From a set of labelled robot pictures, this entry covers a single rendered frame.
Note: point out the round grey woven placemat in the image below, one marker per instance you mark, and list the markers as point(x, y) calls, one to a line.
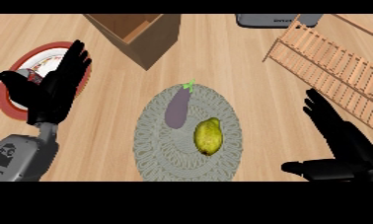
point(187, 134)

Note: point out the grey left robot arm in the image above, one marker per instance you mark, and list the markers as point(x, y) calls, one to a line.
point(23, 155)

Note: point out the yellow-green pear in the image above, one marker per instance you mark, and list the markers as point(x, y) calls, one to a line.
point(207, 136)

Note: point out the red-rimmed white plate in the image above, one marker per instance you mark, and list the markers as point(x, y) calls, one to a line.
point(42, 60)

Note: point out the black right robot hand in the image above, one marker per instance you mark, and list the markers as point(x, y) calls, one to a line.
point(339, 135)

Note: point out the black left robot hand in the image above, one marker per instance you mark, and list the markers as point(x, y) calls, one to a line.
point(57, 83)

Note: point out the wooden tiered shelf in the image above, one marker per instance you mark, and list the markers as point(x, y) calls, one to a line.
point(324, 60)

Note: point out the red and white can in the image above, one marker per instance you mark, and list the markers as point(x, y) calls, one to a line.
point(31, 74)

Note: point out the purple eggplant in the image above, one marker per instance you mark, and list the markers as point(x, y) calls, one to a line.
point(176, 107)

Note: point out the brown cardboard box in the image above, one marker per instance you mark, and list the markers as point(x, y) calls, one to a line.
point(138, 37)

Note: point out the dark grey appliance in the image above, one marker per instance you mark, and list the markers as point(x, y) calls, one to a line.
point(271, 20)

